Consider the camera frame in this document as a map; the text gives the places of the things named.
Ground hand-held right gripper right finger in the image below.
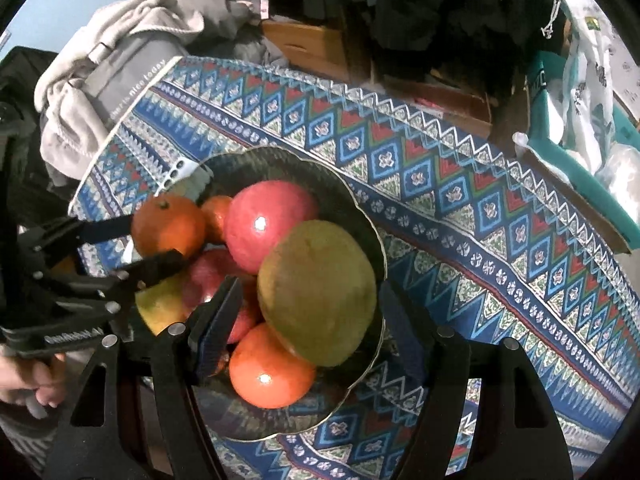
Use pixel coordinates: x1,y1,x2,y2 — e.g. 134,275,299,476
382,282,576,480

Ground light grey sweatshirt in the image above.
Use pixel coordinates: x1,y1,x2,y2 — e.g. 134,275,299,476
35,0,261,186

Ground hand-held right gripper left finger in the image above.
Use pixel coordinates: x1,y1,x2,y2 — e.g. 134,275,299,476
42,275,244,480

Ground small orange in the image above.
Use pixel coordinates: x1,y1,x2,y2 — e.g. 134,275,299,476
200,195,233,245

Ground white phone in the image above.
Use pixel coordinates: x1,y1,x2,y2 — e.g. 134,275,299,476
152,156,215,201

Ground red apple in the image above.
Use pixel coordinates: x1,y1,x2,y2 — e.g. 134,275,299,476
181,247,262,345
223,181,321,275

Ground clear plastic bag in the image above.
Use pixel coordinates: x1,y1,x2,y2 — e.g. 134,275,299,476
595,142,640,206

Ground white printed plastic bag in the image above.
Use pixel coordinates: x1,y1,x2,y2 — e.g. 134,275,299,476
542,0,626,171

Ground dark glass bowl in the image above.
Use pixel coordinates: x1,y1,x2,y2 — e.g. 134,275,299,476
130,146,388,443

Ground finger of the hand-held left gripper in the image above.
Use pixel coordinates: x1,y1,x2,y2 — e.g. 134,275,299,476
21,216,137,257
34,250,187,312

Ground blue patterned tablecloth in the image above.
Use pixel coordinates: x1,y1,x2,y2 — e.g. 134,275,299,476
67,55,640,480

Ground flattened brown cardboard box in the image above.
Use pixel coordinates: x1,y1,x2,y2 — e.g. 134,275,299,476
380,75,496,136

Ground dark hanging clothes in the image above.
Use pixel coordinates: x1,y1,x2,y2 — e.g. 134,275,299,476
295,0,561,96

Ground yellow pear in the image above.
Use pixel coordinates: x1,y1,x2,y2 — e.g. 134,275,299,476
135,275,191,337

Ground green yellow mango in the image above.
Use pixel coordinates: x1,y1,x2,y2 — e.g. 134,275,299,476
257,220,378,368

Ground black backpack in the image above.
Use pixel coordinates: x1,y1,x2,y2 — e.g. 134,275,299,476
0,45,66,241

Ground grey fabric bag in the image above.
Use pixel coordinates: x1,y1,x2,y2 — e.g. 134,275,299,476
82,35,186,131

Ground person's left forearm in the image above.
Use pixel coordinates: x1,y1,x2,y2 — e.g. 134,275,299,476
0,402,56,466

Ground orange red persimmon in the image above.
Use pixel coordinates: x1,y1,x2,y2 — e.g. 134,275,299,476
229,322,317,409

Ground tangerine with green stem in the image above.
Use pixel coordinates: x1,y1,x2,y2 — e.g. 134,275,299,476
131,194,207,259

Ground person's left hand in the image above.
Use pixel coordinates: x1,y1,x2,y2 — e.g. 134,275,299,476
0,352,68,419

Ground teal plastic bin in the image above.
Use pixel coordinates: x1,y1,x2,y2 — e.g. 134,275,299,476
520,0,640,196

